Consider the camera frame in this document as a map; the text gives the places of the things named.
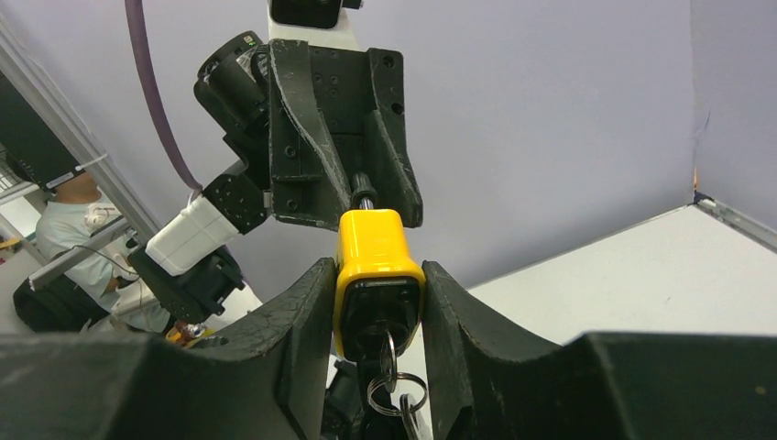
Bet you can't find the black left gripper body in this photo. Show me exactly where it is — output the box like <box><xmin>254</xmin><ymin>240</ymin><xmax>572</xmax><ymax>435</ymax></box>
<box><xmin>309</xmin><ymin>46</ymin><xmax>379</xmax><ymax>182</ymax></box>

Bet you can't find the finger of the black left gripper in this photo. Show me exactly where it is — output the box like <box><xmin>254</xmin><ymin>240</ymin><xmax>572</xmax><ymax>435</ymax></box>
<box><xmin>268</xmin><ymin>38</ymin><xmax>350</xmax><ymax>231</ymax></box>
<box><xmin>365</xmin><ymin>48</ymin><xmax>423</xmax><ymax>228</ymax></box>

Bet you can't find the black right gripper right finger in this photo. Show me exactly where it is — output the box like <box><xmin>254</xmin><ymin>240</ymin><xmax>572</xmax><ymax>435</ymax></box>
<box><xmin>422</xmin><ymin>261</ymin><xmax>776</xmax><ymax>439</ymax></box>

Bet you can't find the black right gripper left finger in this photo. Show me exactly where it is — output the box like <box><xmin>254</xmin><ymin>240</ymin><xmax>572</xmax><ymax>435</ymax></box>
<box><xmin>1</xmin><ymin>258</ymin><xmax>336</xmax><ymax>439</ymax></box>

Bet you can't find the yellow padlock with keys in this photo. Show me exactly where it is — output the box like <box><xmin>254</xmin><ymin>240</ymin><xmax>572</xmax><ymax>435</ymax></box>
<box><xmin>333</xmin><ymin>172</ymin><xmax>425</xmax><ymax>439</ymax></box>

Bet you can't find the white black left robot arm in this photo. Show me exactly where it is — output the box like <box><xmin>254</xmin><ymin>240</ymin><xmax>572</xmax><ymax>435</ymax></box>
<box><xmin>130</xmin><ymin>31</ymin><xmax>423</xmax><ymax>324</ymax></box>

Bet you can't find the person in white shirt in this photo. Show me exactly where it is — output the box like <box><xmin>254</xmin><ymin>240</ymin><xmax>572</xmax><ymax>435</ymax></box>
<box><xmin>13</xmin><ymin>171</ymin><xmax>137</xmax><ymax>333</ymax></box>

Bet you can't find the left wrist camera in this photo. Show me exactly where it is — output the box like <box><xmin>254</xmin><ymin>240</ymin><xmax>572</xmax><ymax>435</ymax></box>
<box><xmin>268</xmin><ymin>0</ymin><xmax>364</xmax><ymax>51</ymax></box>

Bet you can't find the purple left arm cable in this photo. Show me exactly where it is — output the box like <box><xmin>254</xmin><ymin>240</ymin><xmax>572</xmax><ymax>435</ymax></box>
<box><xmin>124</xmin><ymin>0</ymin><xmax>204</xmax><ymax>194</ymax></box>

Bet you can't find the aluminium rail frame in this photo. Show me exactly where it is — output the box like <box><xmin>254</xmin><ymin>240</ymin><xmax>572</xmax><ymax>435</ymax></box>
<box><xmin>0</xmin><ymin>17</ymin><xmax>159</xmax><ymax>292</ymax></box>

